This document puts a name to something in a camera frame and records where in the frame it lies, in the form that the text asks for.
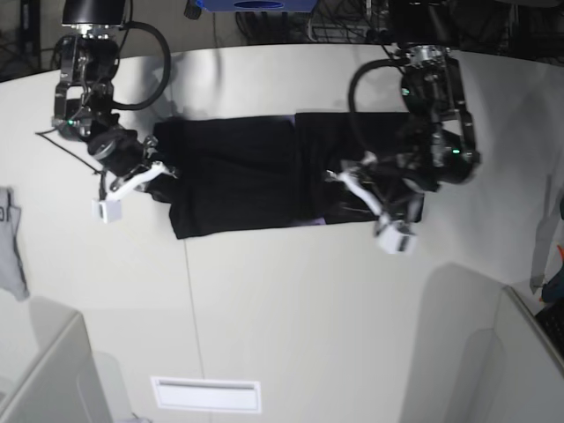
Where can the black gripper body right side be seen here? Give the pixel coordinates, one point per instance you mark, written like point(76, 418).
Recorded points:
point(119, 152)

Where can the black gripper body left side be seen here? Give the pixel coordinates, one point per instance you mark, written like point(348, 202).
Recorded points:
point(400, 181)

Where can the black T-shirt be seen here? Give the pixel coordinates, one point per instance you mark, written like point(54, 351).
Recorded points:
point(256, 173)

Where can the grey folded garment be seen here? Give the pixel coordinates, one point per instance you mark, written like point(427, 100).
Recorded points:
point(13, 278)

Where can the blue box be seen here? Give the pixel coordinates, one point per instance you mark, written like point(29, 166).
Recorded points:
point(305, 6)

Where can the black keyboard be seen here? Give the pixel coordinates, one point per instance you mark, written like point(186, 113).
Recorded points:
point(551, 321)

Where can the grey partition panel right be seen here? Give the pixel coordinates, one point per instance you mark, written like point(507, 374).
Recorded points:
point(532, 387)

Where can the grey partition panel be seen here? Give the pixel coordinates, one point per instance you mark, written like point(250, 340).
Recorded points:
point(532, 387)
point(61, 384)

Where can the grey partition panel left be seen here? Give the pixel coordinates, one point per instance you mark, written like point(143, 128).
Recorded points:
point(61, 384)

